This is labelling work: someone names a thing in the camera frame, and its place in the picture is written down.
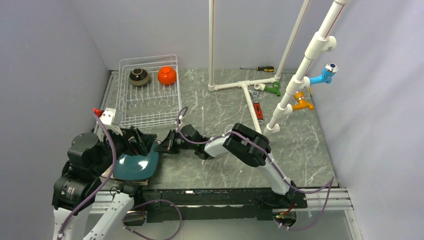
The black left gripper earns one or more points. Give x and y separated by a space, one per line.
141 145

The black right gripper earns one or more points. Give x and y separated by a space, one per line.
166 145

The teal square plate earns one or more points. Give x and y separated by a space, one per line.
137 167

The brown patterned bowl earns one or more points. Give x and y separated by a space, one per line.
139 77

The orange plastic bowl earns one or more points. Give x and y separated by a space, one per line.
167 75

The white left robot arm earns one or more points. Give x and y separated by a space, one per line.
75 190

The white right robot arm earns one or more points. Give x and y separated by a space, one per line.
247 145

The beige floral square plate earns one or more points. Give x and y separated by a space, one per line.
143 182

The green plastic faucet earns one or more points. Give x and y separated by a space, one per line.
274 88

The black yellow screwdriver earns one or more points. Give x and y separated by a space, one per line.
269 69

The orange plastic faucet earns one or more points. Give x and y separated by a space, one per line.
302 103

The blue plastic faucet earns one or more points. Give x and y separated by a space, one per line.
326 76

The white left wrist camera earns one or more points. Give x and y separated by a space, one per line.
111 119

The white wire dish rack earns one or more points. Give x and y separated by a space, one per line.
153 104

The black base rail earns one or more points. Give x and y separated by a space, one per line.
160 205

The red-handled adjustable wrench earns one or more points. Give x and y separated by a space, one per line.
257 107

